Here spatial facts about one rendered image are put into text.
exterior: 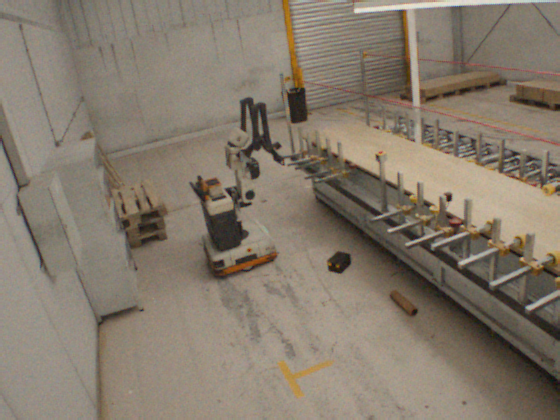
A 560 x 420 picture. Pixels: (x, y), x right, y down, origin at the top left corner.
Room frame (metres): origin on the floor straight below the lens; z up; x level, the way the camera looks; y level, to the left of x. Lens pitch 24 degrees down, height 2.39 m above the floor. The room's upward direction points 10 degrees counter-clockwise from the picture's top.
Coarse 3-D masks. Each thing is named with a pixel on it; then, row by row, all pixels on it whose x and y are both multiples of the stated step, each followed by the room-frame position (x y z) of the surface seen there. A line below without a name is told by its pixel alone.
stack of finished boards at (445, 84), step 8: (472, 72) 11.18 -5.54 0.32; (480, 72) 11.05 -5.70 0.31; (488, 72) 10.91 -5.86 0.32; (432, 80) 10.82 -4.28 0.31; (440, 80) 10.66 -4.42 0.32; (448, 80) 10.53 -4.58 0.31; (456, 80) 10.40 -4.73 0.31; (464, 80) 10.28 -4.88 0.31; (472, 80) 10.32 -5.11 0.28; (480, 80) 10.40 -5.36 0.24; (488, 80) 10.48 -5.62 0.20; (496, 80) 10.57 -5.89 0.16; (408, 88) 10.43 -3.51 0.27; (424, 88) 9.96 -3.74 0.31; (432, 88) 9.93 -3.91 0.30; (440, 88) 9.99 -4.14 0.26; (448, 88) 10.06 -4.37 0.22; (456, 88) 10.14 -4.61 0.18; (424, 96) 9.89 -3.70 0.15
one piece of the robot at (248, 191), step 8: (224, 144) 4.35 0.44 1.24; (232, 152) 4.11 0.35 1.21; (232, 160) 4.11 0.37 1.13; (232, 168) 4.16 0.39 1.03; (240, 168) 4.19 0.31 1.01; (240, 176) 4.19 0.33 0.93; (248, 176) 4.27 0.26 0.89; (240, 184) 4.16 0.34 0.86; (248, 184) 4.17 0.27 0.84; (240, 192) 4.19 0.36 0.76; (248, 192) 4.16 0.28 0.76; (256, 192) 4.19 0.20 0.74; (248, 200) 4.16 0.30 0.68
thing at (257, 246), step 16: (256, 224) 4.40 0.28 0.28; (208, 240) 4.21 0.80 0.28; (256, 240) 4.03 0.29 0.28; (272, 240) 4.02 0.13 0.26; (208, 256) 4.09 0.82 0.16; (224, 256) 3.86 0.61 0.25; (240, 256) 3.90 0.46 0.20; (256, 256) 3.94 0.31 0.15; (272, 256) 3.99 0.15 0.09; (224, 272) 3.84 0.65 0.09
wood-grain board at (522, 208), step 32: (352, 128) 5.37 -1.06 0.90; (352, 160) 4.19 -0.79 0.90; (416, 160) 3.91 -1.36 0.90; (448, 160) 3.78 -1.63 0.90; (416, 192) 3.20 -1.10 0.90; (480, 192) 3.00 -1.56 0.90; (512, 192) 2.90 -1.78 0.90; (480, 224) 2.52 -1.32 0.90; (512, 224) 2.44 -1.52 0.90; (544, 224) 2.36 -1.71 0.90; (544, 256) 2.02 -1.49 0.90
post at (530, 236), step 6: (528, 234) 1.92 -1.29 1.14; (534, 234) 1.91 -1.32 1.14; (528, 240) 1.91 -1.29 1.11; (534, 240) 1.91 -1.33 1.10; (528, 246) 1.91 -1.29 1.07; (528, 252) 1.90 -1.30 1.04; (528, 258) 1.90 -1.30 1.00; (528, 276) 1.90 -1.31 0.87; (522, 282) 1.92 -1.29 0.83; (528, 282) 1.91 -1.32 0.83; (522, 288) 1.91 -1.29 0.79; (528, 288) 1.91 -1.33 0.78; (522, 294) 1.91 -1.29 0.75
